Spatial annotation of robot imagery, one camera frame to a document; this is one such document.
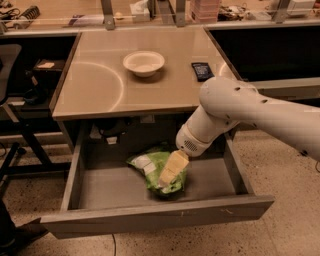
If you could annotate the grey open drawer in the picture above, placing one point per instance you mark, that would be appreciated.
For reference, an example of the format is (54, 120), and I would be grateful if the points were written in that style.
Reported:
(103, 195)

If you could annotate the green rice chip bag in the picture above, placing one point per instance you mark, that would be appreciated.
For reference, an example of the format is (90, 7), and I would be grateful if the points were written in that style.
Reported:
(150, 164)

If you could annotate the black box with label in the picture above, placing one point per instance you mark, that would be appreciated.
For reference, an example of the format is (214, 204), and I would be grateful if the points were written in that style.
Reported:
(48, 72)

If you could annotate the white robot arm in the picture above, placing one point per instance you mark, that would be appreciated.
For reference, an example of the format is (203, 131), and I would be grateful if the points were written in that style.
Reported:
(223, 103)

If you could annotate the grey counter cabinet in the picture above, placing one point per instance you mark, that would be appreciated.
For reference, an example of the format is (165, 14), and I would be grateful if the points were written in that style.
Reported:
(97, 85)

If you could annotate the dark shoe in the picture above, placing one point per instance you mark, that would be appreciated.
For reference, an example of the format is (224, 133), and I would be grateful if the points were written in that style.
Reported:
(13, 239)

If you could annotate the white bowl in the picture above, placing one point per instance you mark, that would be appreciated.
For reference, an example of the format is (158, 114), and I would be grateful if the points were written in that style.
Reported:
(143, 63)

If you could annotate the black power adapter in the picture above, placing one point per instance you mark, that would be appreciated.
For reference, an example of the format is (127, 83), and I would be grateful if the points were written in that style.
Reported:
(304, 153)

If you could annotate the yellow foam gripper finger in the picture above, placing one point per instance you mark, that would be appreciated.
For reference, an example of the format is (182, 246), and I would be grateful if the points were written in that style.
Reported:
(175, 164)

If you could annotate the white tissue box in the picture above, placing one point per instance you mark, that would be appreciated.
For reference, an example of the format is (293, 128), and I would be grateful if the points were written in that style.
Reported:
(140, 11)

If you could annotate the pink stacked trays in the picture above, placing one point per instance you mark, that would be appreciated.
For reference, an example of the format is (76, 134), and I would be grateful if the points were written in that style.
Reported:
(204, 11)

